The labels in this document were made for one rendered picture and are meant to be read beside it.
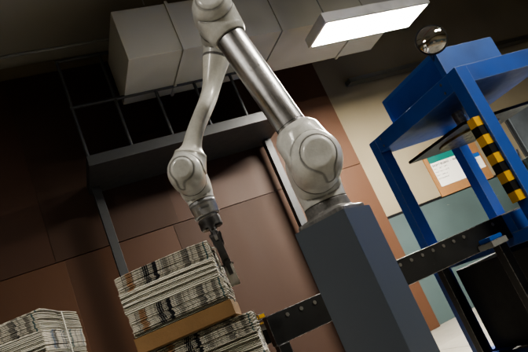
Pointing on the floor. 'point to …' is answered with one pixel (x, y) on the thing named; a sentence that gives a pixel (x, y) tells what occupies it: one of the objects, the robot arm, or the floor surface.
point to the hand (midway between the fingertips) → (232, 274)
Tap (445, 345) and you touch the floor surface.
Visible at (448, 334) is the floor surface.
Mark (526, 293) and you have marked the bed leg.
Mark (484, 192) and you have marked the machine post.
